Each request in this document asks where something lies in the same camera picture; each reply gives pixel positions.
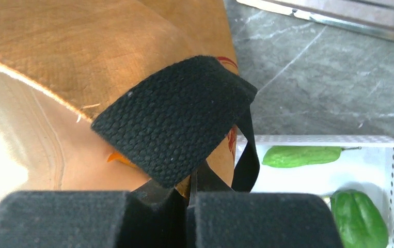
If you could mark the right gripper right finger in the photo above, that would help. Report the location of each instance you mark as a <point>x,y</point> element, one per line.
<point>218,216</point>

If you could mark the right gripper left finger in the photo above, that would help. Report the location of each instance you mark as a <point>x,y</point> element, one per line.
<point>150,216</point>

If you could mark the yellow snack packet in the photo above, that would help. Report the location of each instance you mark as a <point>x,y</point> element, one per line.
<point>116,156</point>

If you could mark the green bitter gourd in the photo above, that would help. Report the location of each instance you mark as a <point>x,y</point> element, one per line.
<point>297,156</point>

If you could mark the green bell pepper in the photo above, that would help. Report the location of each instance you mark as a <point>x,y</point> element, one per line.
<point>358,220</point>

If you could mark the white plastic basket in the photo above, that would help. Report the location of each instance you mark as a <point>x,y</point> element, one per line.
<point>366,164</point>

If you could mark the silver metal tray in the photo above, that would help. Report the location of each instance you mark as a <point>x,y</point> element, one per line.
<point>373,17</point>

